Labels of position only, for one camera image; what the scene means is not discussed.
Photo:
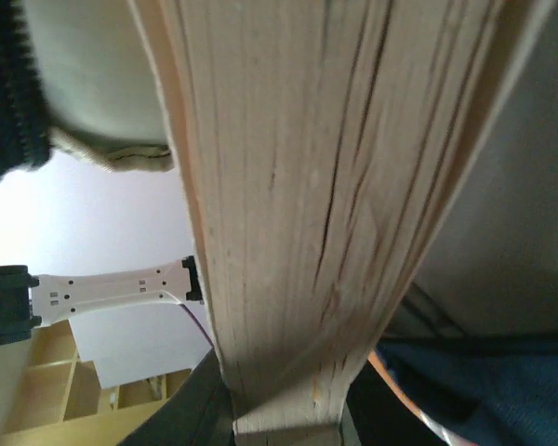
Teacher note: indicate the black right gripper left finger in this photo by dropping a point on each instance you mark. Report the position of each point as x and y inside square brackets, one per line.
[200, 413]

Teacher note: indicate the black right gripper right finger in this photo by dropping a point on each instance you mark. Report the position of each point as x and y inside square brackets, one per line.
[380, 418]

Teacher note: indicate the navy blue student backpack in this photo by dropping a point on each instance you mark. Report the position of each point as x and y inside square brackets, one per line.
[473, 342]

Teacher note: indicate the orange treehouse book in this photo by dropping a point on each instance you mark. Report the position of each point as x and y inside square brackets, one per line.
[321, 145]

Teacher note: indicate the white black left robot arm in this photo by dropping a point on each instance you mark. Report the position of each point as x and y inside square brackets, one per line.
[35, 301]

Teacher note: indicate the light wooden shelf unit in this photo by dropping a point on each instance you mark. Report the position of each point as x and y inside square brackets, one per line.
[60, 400]

